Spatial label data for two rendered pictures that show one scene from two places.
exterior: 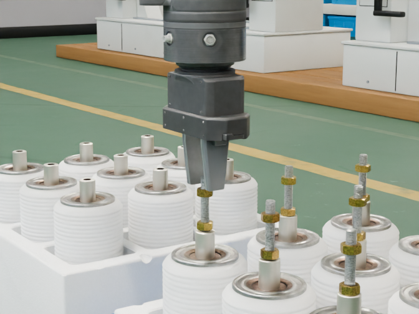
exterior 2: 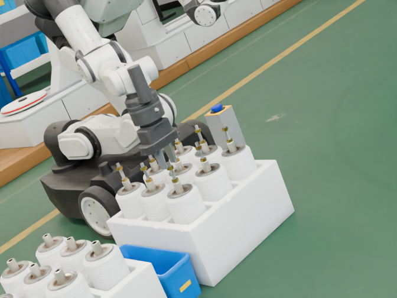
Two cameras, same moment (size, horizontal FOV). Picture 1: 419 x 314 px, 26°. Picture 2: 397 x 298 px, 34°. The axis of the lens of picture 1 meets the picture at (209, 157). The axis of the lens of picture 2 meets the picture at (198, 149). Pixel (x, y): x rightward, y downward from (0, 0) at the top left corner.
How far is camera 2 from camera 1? 2.00 m
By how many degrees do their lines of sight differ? 91
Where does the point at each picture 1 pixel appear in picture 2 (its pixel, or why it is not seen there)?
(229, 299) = (218, 173)
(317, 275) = (189, 174)
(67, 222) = (119, 256)
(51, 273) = (142, 273)
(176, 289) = (197, 197)
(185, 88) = (159, 128)
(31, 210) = (84, 288)
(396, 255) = (163, 173)
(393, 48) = not seen: outside the picture
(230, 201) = not seen: hidden behind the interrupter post
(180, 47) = (160, 109)
